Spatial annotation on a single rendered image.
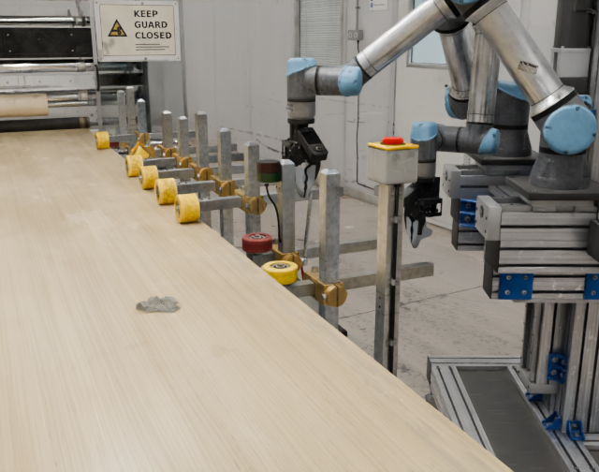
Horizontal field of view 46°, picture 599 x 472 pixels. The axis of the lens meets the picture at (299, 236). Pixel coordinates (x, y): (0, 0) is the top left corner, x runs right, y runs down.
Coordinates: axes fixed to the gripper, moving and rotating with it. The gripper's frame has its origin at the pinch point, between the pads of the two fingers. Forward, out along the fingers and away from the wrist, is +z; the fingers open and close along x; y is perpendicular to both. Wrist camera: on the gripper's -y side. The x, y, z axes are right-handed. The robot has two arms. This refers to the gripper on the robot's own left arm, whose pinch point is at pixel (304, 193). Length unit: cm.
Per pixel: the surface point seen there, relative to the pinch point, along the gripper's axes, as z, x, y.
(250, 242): 10.3, 17.3, -4.3
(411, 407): 11, 25, -93
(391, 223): -7, 9, -58
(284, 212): 2.5, 9.1, -7.3
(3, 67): -25, 63, 252
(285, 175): -6.9, 8.5, -7.3
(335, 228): 1.0, 7.1, -32.3
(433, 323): 100, -122, 108
